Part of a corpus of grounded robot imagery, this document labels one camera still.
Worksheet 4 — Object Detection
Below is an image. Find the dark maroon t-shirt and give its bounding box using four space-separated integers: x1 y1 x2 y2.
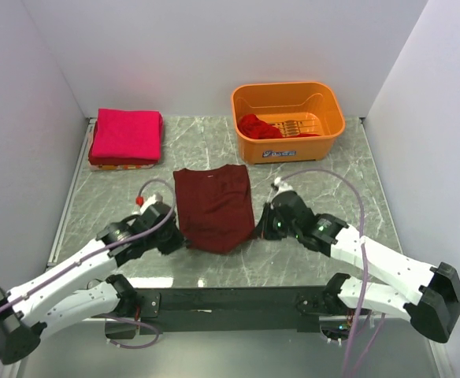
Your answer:
173 165 255 255

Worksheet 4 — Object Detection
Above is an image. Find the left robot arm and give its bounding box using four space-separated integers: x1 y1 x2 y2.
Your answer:
0 200 184 365

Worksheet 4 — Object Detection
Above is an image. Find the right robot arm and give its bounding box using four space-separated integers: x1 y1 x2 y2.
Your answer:
254 190 460 343

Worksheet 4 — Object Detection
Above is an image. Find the red t-shirt in basket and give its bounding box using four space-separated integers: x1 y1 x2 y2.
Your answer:
237 114 320 139

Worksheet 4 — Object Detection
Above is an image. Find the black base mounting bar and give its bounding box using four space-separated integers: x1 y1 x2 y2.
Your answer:
103 286 369 336

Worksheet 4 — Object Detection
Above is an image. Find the orange plastic basket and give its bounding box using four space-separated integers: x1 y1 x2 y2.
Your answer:
232 81 346 164

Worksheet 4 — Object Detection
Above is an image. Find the folded pink t-shirt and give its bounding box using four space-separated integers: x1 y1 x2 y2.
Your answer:
89 108 163 165

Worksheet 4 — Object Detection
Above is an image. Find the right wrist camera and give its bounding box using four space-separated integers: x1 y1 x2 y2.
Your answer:
272 177 294 195

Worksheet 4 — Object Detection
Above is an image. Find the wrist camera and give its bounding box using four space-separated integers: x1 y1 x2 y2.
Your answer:
135 193 163 212
272 177 294 195

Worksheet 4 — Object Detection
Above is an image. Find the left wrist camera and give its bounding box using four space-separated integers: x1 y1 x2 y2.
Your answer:
135 193 163 212

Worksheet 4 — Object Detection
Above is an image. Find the aluminium frame rail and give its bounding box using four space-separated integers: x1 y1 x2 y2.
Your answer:
0 116 109 378

